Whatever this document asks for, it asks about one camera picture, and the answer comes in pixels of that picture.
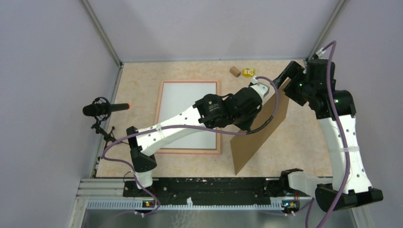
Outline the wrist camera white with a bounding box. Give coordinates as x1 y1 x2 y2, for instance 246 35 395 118
250 76 269 99
312 48 326 59

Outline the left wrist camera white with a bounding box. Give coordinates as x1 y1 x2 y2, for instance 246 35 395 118
250 76 269 99

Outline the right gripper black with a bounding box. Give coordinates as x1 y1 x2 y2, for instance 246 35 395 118
270 61 314 106

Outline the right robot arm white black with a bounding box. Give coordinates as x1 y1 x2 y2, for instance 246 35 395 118
274 59 384 211

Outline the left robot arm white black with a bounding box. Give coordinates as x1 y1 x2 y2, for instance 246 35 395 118
126 84 269 196

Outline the white cable duct strip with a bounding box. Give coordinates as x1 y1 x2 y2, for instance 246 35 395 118
86 199 284 210

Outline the blue landscape photo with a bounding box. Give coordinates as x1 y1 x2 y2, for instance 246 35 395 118
156 82 218 150

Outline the small wooden block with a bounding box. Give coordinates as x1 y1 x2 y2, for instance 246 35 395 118
230 66 241 77

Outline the brown cardboard backing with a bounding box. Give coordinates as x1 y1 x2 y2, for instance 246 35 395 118
230 79 291 175

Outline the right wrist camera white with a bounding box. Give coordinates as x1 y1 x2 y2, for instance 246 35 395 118
312 48 326 59

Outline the yellow toy block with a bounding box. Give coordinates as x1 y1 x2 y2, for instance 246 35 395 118
242 68 255 77

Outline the black microphone orange tip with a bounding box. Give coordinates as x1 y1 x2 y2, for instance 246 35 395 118
82 97 131 143

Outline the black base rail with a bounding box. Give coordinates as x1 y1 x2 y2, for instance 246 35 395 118
123 177 311 207

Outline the wooden picture frame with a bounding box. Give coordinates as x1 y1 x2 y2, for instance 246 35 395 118
154 80 222 155

